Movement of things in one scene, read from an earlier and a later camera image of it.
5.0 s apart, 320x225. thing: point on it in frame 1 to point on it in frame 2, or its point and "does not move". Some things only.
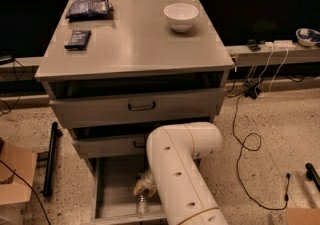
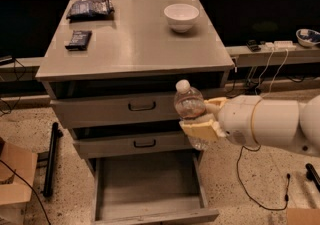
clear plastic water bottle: (142, 207) to (190, 103)
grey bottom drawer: (114, 200) does not move
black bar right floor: (311, 174) does not move
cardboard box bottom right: (302, 216) does not move
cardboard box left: (15, 193) does not move
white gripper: (148, 179) to (237, 118)
